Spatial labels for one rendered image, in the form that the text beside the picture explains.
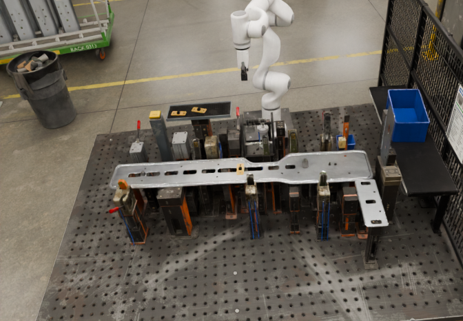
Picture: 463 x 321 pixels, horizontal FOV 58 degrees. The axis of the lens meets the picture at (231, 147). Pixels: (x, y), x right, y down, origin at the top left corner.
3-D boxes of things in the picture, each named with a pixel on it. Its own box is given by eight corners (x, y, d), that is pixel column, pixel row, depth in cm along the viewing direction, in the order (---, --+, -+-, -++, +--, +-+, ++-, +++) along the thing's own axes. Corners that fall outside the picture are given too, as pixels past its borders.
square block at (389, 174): (376, 225, 222) (385, 177, 199) (373, 213, 228) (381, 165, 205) (392, 224, 222) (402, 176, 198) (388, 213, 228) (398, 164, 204)
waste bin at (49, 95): (29, 136, 442) (-4, 77, 395) (44, 107, 483) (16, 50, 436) (75, 131, 440) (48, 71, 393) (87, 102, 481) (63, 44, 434)
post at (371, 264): (364, 269, 204) (371, 233, 185) (360, 251, 212) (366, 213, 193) (378, 269, 203) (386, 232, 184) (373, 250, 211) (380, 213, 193)
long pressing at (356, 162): (106, 193, 223) (105, 191, 222) (116, 164, 240) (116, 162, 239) (374, 180, 208) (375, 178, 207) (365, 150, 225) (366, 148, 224)
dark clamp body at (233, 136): (231, 191, 254) (223, 142, 229) (232, 175, 264) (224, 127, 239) (249, 190, 253) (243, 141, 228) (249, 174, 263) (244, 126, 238)
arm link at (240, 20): (255, 36, 201) (237, 35, 204) (253, 10, 193) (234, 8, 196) (248, 45, 195) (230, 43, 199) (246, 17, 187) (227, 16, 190)
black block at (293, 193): (288, 237, 224) (286, 200, 205) (286, 221, 232) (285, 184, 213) (303, 236, 223) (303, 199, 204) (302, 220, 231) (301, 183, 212)
